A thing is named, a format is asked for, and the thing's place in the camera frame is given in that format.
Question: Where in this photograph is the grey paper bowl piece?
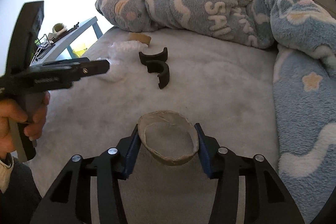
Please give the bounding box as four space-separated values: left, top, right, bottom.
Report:
137 110 199 166

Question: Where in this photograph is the black curved plastic piece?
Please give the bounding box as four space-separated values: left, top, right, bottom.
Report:
138 47 170 89

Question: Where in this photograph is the white tissue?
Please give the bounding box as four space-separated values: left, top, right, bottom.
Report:
97 40 148 83

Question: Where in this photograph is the person's left hand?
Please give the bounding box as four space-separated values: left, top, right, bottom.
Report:
1 88 50 164

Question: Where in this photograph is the grey table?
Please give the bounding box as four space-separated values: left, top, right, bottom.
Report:
32 16 102 65

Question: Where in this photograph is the light blue bed mattress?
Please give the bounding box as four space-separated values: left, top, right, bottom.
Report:
29 28 278 223

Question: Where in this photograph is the green slipper far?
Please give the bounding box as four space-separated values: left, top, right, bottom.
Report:
52 23 67 36

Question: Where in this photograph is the blue patterned fleece blanket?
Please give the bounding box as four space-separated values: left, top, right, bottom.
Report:
95 0 335 223

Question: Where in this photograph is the black wire stand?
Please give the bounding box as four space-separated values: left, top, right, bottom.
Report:
34 34 54 59

